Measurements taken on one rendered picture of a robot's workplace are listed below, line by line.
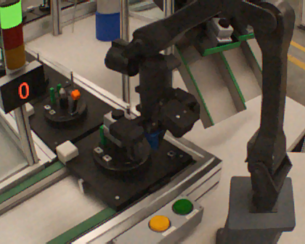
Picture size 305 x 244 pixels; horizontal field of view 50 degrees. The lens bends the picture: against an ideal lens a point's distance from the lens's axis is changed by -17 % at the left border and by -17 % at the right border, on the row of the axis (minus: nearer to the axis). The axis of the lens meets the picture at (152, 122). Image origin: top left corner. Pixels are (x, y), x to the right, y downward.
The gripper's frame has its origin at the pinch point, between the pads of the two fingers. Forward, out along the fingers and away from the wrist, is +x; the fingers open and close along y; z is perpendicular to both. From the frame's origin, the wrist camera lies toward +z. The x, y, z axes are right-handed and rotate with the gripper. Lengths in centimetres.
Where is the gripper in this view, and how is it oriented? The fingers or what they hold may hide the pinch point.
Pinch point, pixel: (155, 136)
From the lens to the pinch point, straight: 78.6
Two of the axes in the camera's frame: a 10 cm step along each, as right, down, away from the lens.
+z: 7.0, 4.2, -5.8
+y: 7.1, -4.2, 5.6
